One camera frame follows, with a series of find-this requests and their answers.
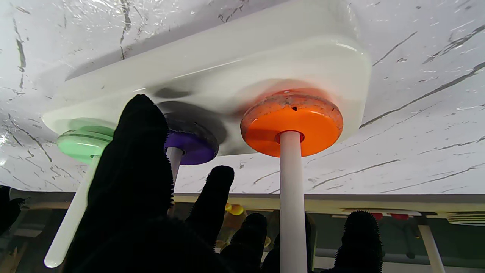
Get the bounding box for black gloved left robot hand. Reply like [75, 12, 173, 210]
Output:
[63, 94, 384, 273]

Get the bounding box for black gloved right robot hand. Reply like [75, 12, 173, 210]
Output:
[0, 185, 26, 236]

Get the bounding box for large green ring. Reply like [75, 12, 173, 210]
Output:
[56, 118, 115, 165]

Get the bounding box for medium blue ring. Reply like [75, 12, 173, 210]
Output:
[164, 119, 220, 166]

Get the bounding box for white Hanoi tower base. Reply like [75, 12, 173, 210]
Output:
[41, 0, 372, 273]

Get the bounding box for small orange ring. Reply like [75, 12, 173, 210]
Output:
[239, 92, 344, 158]

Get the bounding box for tray with red pieces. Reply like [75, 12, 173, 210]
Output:
[369, 212, 410, 221]

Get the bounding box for short white candle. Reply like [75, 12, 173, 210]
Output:
[418, 224, 446, 273]

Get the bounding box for stack of plates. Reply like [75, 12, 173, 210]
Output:
[446, 212, 485, 227]

